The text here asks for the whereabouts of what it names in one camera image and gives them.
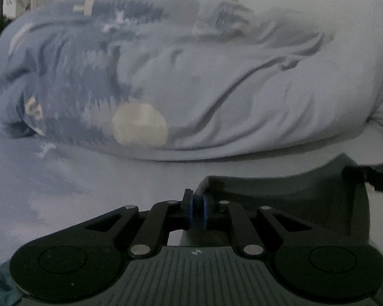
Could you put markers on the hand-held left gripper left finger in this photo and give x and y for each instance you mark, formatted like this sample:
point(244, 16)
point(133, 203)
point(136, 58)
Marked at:
point(188, 211)

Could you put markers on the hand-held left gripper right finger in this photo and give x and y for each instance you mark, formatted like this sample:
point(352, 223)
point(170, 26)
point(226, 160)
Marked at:
point(207, 212)

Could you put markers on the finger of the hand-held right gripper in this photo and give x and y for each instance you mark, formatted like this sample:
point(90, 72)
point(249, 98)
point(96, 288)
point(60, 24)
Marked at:
point(381, 180)

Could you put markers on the grey-green t-shirt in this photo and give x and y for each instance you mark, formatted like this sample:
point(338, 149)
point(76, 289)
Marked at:
point(290, 191)

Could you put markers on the light blue printed duvet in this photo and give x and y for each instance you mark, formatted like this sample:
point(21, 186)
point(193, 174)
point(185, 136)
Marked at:
point(210, 86)

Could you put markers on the teal cloth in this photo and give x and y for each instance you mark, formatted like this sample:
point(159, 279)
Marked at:
point(0, 293)

